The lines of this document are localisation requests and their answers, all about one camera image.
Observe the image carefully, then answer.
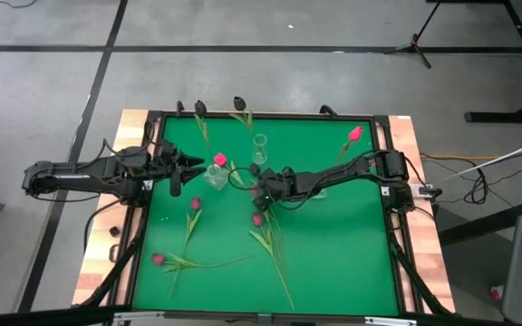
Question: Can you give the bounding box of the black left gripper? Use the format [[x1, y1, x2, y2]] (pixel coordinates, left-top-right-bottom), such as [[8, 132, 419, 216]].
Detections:
[[150, 139, 208, 197]]

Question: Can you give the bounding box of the dark red artificial tulip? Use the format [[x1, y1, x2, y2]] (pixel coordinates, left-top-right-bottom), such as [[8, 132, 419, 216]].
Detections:
[[168, 195, 204, 299], [249, 211, 296, 312]]

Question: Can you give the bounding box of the cut crystal glass vase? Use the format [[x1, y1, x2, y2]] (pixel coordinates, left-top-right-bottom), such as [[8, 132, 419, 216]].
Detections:
[[203, 163, 230, 191]]

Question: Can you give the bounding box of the slim clear glass carafe vase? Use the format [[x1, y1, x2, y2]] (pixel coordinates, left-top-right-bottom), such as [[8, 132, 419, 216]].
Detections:
[[251, 133, 269, 166]]

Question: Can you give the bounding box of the pink tulip lower left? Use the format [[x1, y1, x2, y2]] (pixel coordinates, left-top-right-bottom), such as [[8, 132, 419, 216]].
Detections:
[[150, 252, 252, 274]]

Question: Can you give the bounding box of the green table mat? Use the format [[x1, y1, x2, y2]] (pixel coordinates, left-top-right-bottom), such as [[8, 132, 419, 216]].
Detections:
[[132, 115, 401, 317]]

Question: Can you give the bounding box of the white power adapter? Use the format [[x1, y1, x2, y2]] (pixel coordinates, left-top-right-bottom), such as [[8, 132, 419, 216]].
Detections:
[[408, 183, 435, 198]]

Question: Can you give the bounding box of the black tripod stand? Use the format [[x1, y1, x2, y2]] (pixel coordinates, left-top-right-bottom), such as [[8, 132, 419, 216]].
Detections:
[[382, 0, 443, 70]]

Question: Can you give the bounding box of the black floor bar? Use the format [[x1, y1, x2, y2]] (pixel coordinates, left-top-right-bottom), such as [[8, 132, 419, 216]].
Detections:
[[437, 197, 522, 248]]

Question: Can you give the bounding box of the white rod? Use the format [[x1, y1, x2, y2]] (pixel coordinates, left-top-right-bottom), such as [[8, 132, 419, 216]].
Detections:
[[441, 133, 522, 182]]

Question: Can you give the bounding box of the black desk foot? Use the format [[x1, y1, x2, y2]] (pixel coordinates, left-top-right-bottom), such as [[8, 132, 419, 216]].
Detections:
[[464, 90, 522, 124]]

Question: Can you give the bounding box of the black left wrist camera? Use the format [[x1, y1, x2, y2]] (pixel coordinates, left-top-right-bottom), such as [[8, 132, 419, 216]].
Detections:
[[157, 139, 177, 158]]

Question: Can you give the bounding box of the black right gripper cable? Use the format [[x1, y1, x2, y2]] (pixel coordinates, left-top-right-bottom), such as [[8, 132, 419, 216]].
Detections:
[[227, 166, 321, 213]]

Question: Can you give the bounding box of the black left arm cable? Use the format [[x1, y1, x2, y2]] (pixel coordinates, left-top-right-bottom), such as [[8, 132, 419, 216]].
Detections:
[[82, 198, 124, 253]]

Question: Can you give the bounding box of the silver frame bracket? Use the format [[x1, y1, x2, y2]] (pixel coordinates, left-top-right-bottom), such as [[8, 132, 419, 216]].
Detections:
[[364, 316, 419, 326], [113, 311, 165, 323]]

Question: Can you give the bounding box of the yellow floor cable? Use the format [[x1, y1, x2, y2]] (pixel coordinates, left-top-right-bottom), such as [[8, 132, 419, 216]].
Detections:
[[419, 152, 502, 161]]

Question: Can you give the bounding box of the black floor cable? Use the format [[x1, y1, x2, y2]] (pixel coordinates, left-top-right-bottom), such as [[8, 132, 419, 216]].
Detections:
[[463, 156, 522, 206], [0, 0, 38, 9]]

